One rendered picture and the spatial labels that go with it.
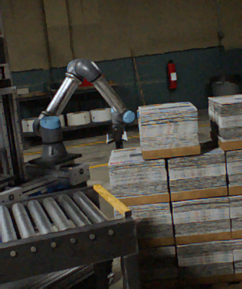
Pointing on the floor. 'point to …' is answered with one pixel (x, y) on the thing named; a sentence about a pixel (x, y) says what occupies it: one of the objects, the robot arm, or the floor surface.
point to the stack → (183, 211)
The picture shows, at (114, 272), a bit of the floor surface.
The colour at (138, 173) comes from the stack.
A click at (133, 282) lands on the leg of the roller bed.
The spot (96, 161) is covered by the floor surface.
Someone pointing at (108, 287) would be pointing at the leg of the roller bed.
